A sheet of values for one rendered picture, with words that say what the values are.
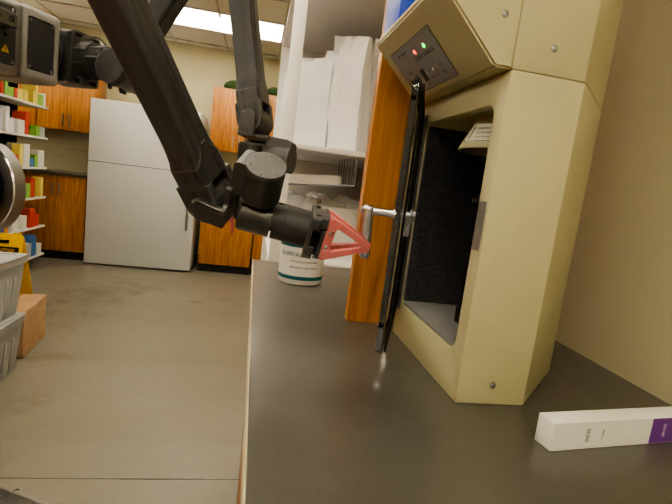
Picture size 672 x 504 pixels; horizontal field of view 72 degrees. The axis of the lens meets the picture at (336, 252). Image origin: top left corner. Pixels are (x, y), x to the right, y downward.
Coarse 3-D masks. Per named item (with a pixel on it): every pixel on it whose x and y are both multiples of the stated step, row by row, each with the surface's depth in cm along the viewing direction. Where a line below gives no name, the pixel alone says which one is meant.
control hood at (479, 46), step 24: (432, 0) 63; (456, 0) 59; (480, 0) 59; (504, 0) 60; (408, 24) 73; (432, 24) 67; (456, 24) 62; (480, 24) 60; (504, 24) 60; (384, 48) 87; (456, 48) 66; (480, 48) 61; (504, 48) 61; (480, 72) 65; (432, 96) 85
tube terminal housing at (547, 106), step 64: (576, 0) 61; (512, 64) 61; (576, 64) 63; (448, 128) 90; (512, 128) 63; (576, 128) 64; (512, 192) 64; (576, 192) 74; (512, 256) 66; (512, 320) 68; (448, 384) 71; (512, 384) 69
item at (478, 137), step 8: (480, 120) 76; (488, 120) 74; (472, 128) 77; (480, 128) 74; (488, 128) 73; (472, 136) 75; (480, 136) 74; (488, 136) 72; (464, 144) 76; (472, 144) 74; (480, 144) 73; (488, 144) 72; (464, 152) 83; (472, 152) 85; (480, 152) 85
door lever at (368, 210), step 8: (368, 208) 69; (376, 208) 69; (384, 208) 69; (368, 216) 70; (384, 216) 70; (392, 216) 69; (368, 224) 70; (368, 232) 71; (368, 240) 72; (360, 256) 73; (368, 256) 73
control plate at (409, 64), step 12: (420, 36) 72; (432, 36) 69; (408, 48) 78; (420, 48) 75; (432, 48) 71; (396, 60) 85; (408, 60) 81; (420, 60) 77; (432, 60) 74; (444, 60) 71; (408, 72) 85; (432, 72) 77; (444, 72) 73; (456, 72) 70; (432, 84) 80
